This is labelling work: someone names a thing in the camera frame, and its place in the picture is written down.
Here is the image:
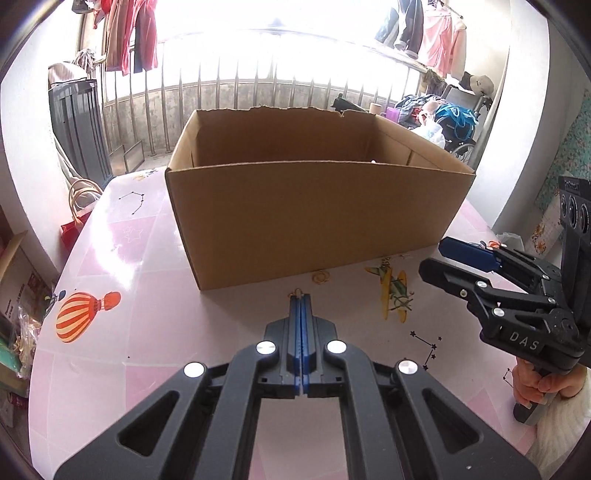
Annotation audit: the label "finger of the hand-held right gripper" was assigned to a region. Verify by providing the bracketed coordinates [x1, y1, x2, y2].
[438, 237, 563, 297]
[418, 257, 563, 334]

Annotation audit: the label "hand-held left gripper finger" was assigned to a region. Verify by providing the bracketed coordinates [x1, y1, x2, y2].
[54, 295, 302, 480]
[301, 295, 541, 480]

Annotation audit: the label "large cardboard box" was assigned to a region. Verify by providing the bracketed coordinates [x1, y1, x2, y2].
[165, 105, 477, 291]

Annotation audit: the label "person's right forearm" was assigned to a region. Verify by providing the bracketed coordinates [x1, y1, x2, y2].
[526, 369, 591, 480]

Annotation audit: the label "person's right hand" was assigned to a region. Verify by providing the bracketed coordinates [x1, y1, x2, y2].
[505, 362, 591, 409]

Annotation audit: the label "wheelchair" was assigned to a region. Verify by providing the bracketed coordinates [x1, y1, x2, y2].
[434, 85, 492, 162]

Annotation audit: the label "pink balloon print tablecloth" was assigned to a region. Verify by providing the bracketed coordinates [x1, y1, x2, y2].
[28, 168, 546, 480]

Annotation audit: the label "floral printed cloth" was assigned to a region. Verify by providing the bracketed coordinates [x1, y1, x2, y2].
[531, 90, 591, 259]

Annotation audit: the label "pile of clothes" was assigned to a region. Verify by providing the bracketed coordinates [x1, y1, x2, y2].
[397, 95, 444, 125]

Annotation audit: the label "black angular object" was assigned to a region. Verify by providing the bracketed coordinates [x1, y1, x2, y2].
[332, 93, 365, 112]

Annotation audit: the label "pink hanging shirt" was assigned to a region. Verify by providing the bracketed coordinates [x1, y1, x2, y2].
[418, 4, 467, 79]

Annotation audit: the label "metal balcony railing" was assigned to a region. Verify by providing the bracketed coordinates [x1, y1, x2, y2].
[104, 28, 444, 153]

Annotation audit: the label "dark blue hanging jacket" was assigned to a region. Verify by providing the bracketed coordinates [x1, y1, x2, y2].
[375, 0, 424, 54]

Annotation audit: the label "red gift bag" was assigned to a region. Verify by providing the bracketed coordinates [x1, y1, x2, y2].
[60, 179, 103, 250]

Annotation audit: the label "clear bag of snacks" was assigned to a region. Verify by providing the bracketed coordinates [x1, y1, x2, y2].
[14, 309, 44, 365]

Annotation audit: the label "white draped cloth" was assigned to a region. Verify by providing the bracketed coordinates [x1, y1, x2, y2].
[54, 134, 86, 185]

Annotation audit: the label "open cardboard floor box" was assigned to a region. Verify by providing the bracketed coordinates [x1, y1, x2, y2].
[0, 231, 51, 315]

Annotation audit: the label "teal box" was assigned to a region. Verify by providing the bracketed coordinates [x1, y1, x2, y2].
[0, 342, 28, 379]

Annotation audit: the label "hanging red clothes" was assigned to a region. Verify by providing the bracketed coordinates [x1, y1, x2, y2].
[105, 0, 137, 77]

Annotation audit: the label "pale bundle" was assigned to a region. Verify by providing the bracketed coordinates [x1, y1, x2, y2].
[48, 62, 81, 86]

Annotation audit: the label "pink red hanging garment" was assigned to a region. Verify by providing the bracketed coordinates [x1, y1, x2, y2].
[92, 0, 114, 28]

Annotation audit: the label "metal frame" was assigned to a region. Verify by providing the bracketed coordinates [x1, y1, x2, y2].
[108, 141, 145, 174]

